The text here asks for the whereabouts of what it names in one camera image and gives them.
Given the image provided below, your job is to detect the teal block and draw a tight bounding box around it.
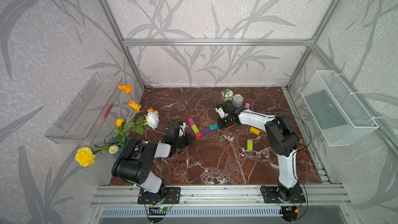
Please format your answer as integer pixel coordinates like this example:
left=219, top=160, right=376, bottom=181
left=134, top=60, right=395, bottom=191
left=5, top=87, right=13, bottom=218
left=209, top=124, right=219, bottom=131

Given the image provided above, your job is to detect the lime green long block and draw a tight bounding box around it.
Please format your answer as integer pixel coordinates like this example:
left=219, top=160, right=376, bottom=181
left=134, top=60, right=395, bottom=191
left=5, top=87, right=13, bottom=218
left=191, top=125, right=200, bottom=134

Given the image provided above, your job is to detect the purple long block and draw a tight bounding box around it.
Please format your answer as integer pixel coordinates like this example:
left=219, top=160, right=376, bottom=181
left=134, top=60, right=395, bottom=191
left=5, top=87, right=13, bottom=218
left=200, top=128, right=211, bottom=136

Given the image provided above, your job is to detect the magenta long block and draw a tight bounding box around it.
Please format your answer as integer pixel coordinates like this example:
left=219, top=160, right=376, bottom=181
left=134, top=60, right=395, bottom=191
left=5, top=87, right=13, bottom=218
left=188, top=118, right=195, bottom=126

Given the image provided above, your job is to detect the yellow block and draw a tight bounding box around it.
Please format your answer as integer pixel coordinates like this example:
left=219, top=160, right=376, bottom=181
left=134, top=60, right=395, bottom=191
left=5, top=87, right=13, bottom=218
left=249, top=127, right=260, bottom=136

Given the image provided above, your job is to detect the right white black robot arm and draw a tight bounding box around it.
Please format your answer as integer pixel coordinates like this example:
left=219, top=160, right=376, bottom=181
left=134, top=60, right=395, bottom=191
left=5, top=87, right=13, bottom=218
left=216, top=107, right=301, bottom=203

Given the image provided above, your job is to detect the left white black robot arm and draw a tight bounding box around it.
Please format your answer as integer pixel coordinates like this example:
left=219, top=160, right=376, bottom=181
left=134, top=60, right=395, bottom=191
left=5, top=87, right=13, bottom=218
left=112, top=133, right=195, bottom=198

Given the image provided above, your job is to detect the silver tin can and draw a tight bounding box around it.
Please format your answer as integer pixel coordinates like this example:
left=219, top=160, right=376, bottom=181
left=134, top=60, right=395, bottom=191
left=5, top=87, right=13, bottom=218
left=232, top=94, right=244, bottom=108

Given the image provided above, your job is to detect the yellow green labelled tin can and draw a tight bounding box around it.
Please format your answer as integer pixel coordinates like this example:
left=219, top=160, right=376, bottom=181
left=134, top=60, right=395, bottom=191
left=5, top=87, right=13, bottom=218
left=221, top=89, right=234, bottom=103

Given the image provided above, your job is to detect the left circuit board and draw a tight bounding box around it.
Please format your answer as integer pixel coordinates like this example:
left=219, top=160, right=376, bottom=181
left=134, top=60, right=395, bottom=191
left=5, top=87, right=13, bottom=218
left=148, top=205, right=173, bottom=216

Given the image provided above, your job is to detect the circuit board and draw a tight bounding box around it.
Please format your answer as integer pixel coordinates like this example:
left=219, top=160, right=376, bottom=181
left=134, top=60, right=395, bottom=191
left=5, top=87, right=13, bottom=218
left=279, top=206, right=301, bottom=218
left=148, top=205, right=173, bottom=216

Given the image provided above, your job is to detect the flower bouquet in glass vase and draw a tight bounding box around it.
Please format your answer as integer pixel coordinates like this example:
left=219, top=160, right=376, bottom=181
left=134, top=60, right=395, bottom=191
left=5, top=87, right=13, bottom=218
left=75, top=100, right=159, bottom=168

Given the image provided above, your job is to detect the right circuit board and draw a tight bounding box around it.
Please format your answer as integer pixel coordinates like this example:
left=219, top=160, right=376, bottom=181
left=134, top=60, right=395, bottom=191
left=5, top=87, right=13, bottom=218
left=279, top=206, right=301, bottom=218

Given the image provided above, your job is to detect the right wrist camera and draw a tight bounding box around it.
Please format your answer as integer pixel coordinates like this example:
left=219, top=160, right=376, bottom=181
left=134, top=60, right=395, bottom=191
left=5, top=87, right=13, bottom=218
left=215, top=100, right=238, bottom=118

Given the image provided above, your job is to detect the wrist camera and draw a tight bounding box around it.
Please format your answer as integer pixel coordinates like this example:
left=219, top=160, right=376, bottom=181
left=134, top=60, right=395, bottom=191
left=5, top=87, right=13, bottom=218
left=215, top=100, right=238, bottom=118
left=166, top=121, right=187, bottom=139

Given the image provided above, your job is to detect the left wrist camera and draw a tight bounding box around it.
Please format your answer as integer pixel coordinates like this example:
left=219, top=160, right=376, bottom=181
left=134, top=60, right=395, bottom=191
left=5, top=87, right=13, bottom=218
left=166, top=121, right=187, bottom=139

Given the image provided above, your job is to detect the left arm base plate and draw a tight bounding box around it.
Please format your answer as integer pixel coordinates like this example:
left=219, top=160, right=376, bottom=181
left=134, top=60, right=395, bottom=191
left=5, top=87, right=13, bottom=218
left=137, top=187, right=181, bottom=205

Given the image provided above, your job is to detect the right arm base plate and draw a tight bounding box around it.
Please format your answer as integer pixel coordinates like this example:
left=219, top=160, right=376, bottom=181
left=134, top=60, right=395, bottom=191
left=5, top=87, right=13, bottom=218
left=260, top=185, right=306, bottom=204

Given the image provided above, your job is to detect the clear plastic wall shelf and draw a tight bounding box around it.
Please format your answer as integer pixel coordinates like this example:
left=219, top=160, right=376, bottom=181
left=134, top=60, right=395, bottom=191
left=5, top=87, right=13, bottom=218
left=45, top=72, right=123, bottom=145

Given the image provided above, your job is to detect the white wire basket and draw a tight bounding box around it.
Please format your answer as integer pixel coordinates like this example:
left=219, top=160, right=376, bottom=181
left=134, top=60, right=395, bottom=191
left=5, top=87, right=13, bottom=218
left=301, top=70, right=379, bottom=147

